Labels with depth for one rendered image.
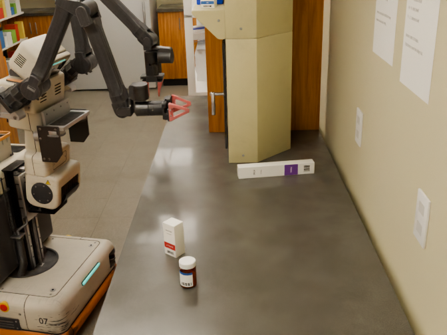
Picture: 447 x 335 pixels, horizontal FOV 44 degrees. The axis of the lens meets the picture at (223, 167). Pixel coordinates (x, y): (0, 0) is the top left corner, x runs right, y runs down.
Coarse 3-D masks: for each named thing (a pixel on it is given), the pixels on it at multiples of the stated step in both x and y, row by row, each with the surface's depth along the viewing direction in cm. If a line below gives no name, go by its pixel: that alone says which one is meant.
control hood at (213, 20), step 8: (200, 8) 196; (208, 8) 196; (216, 8) 195; (224, 8) 197; (200, 16) 190; (208, 16) 190; (216, 16) 190; (224, 16) 190; (208, 24) 191; (216, 24) 191; (224, 24) 191; (216, 32) 192; (224, 32) 192
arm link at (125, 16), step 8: (104, 0) 233; (112, 0) 233; (112, 8) 234; (120, 8) 233; (120, 16) 235; (128, 16) 234; (128, 24) 235; (136, 24) 234; (144, 24) 238; (136, 32) 235; (144, 32) 235; (152, 32) 239; (152, 40) 235
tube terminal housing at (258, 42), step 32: (224, 0) 188; (256, 0) 188; (288, 0) 199; (256, 32) 192; (288, 32) 204; (256, 64) 196; (288, 64) 209; (256, 96) 201; (288, 96) 214; (256, 128) 206; (288, 128) 219; (256, 160) 211
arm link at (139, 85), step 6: (132, 84) 203; (138, 84) 203; (144, 84) 203; (132, 90) 204; (138, 90) 202; (144, 90) 203; (132, 96) 205; (138, 96) 203; (144, 96) 204; (132, 102) 208; (120, 108) 205; (126, 108) 205; (132, 108) 208; (120, 114) 207; (126, 114) 206
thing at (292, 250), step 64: (192, 128) 251; (192, 192) 188; (256, 192) 186; (320, 192) 184; (128, 256) 151; (192, 256) 150; (256, 256) 149; (320, 256) 148; (128, 320) 125; (192, 320) 124; (256, 320) 123; (320, 320) 123; (384, 320) 122
